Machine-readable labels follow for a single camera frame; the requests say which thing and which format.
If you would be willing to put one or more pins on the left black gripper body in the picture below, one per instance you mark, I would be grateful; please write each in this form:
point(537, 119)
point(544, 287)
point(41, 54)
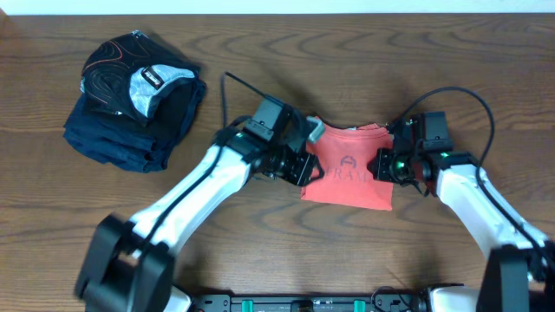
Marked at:
point(284, 165)

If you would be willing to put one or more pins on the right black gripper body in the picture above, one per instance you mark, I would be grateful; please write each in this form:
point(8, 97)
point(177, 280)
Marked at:
point(397, 167)

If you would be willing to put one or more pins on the red soccer t-shirt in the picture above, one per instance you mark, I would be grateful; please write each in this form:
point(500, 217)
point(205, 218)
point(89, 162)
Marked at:
point(344, 155)

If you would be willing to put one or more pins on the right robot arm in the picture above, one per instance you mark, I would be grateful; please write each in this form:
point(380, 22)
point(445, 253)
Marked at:
point(519, 274)

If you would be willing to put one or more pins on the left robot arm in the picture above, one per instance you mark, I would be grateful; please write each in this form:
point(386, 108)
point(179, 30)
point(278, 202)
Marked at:
point(130, 264)

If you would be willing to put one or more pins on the navy blue folded garment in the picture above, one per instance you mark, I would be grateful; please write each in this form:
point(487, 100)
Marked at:
point(123, 142)

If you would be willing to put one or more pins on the black patterned folded garment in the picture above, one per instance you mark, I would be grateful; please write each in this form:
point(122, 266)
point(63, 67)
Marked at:
point(131, 74)

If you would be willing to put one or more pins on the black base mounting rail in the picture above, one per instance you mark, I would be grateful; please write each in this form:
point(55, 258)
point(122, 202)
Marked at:
point(387, 301)

